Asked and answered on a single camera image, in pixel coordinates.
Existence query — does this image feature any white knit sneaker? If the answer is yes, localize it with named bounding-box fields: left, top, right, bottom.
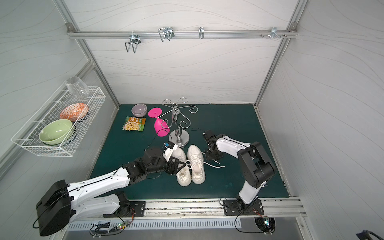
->
left=187, top=145, right=206, bottom=185
left=172, top=148, right=192, bottom=187

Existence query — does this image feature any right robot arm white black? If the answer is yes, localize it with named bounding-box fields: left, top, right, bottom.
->
left=203, top=130, right=277, bottom=206

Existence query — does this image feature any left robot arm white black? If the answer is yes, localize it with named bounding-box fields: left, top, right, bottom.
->
left=33, top=146, right=187, bottom=237

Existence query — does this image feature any green dark table mat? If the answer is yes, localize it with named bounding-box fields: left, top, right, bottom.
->
left=89, top=103, right=290, bottom=200

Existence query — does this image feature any pink plastic wine glass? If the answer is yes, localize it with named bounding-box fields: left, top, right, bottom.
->
left=148, top=108, right=170, bottom=137

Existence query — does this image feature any chrome glass holder stand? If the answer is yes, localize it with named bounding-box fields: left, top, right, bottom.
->
left=160, top=97, right=199, bottom=148

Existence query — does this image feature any green snack packet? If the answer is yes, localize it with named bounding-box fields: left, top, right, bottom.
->
left=123, top=117, right=146, bottom=132

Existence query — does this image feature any lilac ceramic bowl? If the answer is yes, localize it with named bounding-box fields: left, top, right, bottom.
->
left=131, top=104, right=148, bottom=118

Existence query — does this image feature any orange patterned bowl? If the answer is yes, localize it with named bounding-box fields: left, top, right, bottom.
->
left=60, top=103, right=90, bottom=123

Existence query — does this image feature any green ceramic bowl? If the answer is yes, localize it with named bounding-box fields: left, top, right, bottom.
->
left=39, top=119, right=75, bottom=146

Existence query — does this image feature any clear drinking glass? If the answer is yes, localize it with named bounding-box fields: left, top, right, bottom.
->
left=65, top=77, right=90, bottom=99

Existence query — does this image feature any metal double hook left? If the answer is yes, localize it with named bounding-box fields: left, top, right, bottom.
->
left=125, top=32, right=141, bottom=54

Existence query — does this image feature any metal double hook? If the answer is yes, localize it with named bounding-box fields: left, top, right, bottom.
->
left=158, top=27, right=175, bottom=42
left=125, top=32, right=141, bottom=54

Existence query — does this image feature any small metal hook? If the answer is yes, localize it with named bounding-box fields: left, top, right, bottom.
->
left=198, top=27, right=204, bottom=40

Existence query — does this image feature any metal double hook middle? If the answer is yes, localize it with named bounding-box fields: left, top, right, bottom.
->
left=158, top=27, right=175, bottom=42

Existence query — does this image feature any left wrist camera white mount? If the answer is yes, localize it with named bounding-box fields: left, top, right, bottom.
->
left=163, top=142, right=178, bottom=162

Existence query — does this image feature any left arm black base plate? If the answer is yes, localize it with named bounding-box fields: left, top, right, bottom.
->
left=103, top=201, right=146, bottom=218

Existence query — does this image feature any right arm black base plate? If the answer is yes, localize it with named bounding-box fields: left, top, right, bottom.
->
left=220, top=199, right=265, bottom=216

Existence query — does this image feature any black cable bundle left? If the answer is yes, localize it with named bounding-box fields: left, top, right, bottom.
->
left=89, top=209, right=136, bottom=238

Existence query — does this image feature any black cable right base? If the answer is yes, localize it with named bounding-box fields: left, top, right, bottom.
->
left=233, top=209, right=276, bottom=235

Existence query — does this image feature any white wire wall basket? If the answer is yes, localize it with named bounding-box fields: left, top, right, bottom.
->
left=11, top=84, right=106, bottom=157

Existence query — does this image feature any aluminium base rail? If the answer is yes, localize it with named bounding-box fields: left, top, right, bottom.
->
left=70, top=197, right=307, bottom=222

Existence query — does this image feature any metal hook bracket right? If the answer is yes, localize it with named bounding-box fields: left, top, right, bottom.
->
left=260, top=27, right=287, bottom=39

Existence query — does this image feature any aluminium crossbar rail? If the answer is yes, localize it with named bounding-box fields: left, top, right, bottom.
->
left=68, top=25, right=299, bottom=40

